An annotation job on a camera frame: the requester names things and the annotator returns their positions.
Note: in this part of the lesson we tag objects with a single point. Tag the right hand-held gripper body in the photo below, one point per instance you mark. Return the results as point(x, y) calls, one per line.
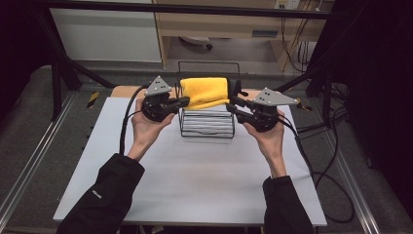
point(268, 110)

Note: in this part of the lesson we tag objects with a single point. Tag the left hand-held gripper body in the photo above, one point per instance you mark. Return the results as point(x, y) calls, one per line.
point(155, 104)

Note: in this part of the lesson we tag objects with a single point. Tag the yellow cloth with black edge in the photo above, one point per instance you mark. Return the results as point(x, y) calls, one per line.
point(204, 91)

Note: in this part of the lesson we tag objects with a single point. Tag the person's left hand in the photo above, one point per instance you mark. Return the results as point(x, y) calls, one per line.
point(146, 130)

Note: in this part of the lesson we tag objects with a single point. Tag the person's right hand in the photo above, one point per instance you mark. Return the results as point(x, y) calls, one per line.
point(269, 143)

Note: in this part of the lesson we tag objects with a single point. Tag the office chair base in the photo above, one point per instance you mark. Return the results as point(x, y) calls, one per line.
point(196, 40)

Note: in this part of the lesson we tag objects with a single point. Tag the white cabinet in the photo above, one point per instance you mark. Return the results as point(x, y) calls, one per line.
point(107, 35)

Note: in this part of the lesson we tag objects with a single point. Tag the black metal frame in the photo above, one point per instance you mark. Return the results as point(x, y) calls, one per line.
point(195, 9)

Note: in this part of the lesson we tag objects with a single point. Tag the wall power outlet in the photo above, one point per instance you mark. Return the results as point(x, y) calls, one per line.
point(287, 4)

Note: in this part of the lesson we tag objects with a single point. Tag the aluminium floor rail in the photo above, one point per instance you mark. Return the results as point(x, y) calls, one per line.
point(354, 182)
point(32, 152)

